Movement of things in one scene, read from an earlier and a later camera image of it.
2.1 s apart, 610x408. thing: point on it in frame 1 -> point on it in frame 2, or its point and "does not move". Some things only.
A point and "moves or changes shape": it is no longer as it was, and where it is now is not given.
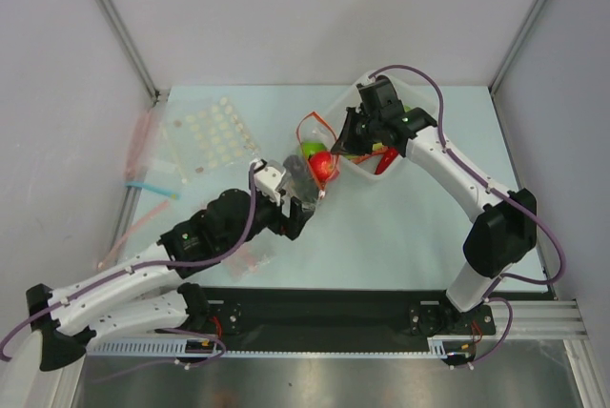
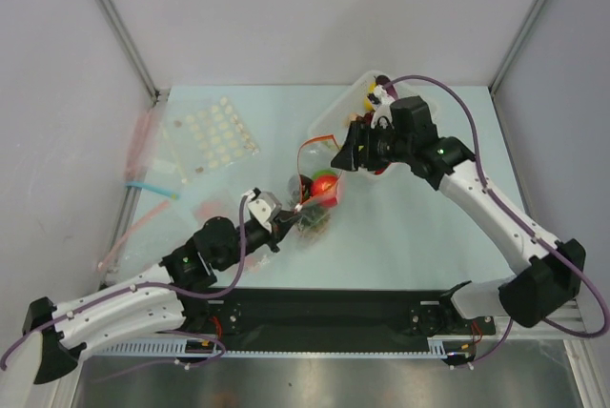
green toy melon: (310, 148) -> (323, 172)
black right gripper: (358, 128) -> (357, 147)
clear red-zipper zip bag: (310, 172) moves or changes shape
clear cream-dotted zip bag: (208, 138) does not move
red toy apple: (320, 163) -> (323, 189)
